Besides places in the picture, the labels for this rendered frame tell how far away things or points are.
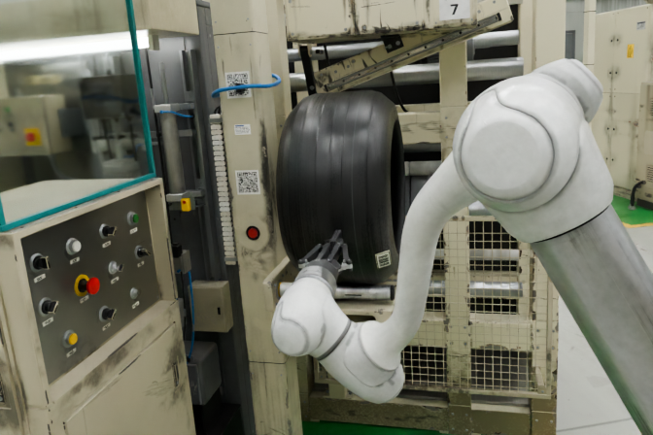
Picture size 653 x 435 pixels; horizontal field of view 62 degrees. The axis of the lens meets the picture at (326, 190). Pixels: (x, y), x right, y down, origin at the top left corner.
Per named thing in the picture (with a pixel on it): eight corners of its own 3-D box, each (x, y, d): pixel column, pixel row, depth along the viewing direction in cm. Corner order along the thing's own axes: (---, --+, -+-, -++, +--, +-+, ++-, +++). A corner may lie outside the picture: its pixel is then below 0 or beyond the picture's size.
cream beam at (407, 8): (286, 42, 177) (282, -5, 174) (306, 45, 201) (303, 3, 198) (478, 25, 163) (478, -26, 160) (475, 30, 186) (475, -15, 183)
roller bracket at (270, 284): (265, 313, 159) (261, 281, 157) (302, 265, 196) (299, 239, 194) (276, 313, 158) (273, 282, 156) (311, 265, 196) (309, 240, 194)
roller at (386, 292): (281, 292, 165) (276, 299, 161) (279, 279, 164) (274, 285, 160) (395, 296, 157) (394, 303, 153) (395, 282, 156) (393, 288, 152)
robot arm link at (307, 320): (276, 294, 113) (322, 335, 114) (250, 339, 99) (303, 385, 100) (308, 263, 109) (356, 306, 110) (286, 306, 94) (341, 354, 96)
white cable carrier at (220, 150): (225, 264, 172) (209, 115, 163) (231, 259, 177) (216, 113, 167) (238, 264, 171) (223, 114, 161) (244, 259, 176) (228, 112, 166)
